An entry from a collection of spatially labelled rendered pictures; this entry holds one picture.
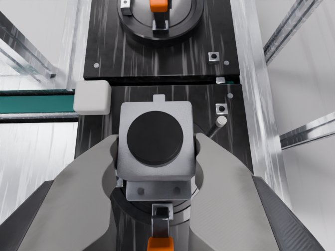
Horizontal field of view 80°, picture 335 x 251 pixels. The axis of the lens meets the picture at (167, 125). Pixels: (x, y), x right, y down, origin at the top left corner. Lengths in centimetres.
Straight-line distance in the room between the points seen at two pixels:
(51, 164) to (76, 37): 22
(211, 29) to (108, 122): 22
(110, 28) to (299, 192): 43
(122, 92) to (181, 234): 21
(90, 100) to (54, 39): 29
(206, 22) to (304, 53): 26
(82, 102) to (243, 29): 29
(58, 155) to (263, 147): 32
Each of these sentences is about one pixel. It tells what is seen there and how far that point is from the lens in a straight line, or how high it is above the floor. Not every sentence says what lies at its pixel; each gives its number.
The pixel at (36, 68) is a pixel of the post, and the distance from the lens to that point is 35.
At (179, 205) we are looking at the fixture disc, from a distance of 25.
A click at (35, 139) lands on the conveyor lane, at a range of 40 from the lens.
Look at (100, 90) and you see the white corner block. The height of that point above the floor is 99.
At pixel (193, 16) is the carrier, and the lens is 36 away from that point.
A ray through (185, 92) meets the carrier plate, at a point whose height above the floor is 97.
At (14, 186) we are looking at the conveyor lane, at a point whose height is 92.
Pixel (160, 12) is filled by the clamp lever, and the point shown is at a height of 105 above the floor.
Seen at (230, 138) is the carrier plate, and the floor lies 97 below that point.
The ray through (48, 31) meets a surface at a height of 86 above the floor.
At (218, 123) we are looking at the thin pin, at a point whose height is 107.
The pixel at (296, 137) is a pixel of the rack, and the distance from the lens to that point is 35.
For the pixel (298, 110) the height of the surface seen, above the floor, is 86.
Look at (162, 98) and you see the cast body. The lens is 17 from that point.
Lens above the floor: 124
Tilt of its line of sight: 74 degrees down
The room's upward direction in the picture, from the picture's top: 1 degrees counter-clockwise
